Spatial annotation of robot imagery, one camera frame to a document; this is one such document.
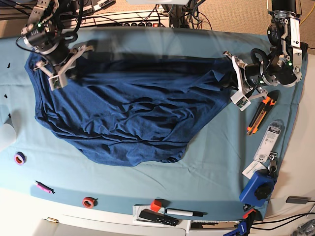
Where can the metal keys carabiner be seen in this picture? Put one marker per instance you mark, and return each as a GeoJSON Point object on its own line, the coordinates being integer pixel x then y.
{"type": "Point", "coordinates": [273, 164]}

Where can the red cube block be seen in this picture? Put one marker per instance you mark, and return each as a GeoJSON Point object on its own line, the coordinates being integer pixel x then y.
{"type": "Point", "coordinates": [156, 205]}

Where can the blue box with knob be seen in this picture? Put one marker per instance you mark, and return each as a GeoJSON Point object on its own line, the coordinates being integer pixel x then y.
{"type": "Point", "coordinates": [259, 188]}

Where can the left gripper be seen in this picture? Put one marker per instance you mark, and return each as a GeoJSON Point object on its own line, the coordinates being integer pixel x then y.
{"type": "Point", "coordinates": [247, 78]}

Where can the black remote control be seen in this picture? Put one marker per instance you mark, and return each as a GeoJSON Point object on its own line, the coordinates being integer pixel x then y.
{"type": "Point", "coordinates": [158, 217]}

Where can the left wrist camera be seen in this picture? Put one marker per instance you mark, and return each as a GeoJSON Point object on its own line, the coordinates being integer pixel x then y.
{"type": "Point", "coordinates": [240, 100]}

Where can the packaged tool blister card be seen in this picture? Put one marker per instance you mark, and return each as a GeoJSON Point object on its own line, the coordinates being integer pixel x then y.
{"type": "Point", "coordinates": [269, 140]}

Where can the grey adapter box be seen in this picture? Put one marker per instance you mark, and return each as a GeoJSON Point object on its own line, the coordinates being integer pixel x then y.
{"type": "Point", "coordinates": [297, 200]}

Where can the orange black utility knife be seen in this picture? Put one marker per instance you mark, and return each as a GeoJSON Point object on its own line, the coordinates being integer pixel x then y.
{"type": "Point", "coordinates": [263, 109]}

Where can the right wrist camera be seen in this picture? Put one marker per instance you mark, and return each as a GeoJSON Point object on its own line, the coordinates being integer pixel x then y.
{"type": "Point", "coordinates": [57, 82]}

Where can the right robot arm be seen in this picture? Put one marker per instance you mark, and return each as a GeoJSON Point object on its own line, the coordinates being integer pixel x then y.
{"type": "Point", "coordinates": [44, 35]}

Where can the white translucent cup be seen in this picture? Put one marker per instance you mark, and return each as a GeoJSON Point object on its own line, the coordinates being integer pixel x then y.
{"type": "Point", "coordinates": [7, 136]}

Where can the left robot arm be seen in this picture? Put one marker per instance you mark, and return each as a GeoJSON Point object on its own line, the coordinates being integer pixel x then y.
{"type": "Point", "coordinates": [282, 66]}

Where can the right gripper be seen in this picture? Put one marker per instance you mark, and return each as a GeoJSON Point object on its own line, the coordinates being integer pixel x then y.
{"type": "Point", "coordinates": [58, 63]}

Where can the pink marker pen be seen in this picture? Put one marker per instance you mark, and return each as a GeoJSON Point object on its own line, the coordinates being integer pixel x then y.
{"type": "Point", "coordinates": [44, 187]}

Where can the white black marker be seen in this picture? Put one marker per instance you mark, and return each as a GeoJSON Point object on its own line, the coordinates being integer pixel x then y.
{"type": "Point", "coordinates": [184, 212]}

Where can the power strip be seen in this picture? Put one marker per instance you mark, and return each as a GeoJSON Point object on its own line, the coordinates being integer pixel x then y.
{"type": "Point", "coordinates": [145, 18]}

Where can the red tape roll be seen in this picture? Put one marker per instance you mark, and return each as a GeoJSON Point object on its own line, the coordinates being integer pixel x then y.
{"type": "Point", "coordinates": [89, 202]}

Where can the blue t-shirt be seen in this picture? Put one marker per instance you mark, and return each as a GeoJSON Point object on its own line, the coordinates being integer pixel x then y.
{"type": "Point", "coordinates": [123, 113]}

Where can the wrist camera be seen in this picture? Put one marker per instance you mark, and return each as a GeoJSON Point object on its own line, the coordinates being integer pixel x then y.
{"type": "Point", "coordinates": [240, 100]}
{"type": "Point", "coordinates": [57, 82]}

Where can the white paper tag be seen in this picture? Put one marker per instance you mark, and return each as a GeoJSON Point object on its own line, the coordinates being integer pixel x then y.
{"type": "Point", "coordinates": [249, 171]}

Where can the purple tape roll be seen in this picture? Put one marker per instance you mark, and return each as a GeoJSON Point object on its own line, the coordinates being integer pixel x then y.
{"type": "Point", "coordinates": [19, 158]}

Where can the blue orange bottom clamp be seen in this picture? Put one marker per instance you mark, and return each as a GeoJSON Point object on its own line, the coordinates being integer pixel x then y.
{"type": "Point", "coordinates": [243, 228]}

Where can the light blue table cloth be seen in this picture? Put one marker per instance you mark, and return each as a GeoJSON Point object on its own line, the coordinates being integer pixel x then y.
{"type": "Point", "coordinates": [208, 178]}

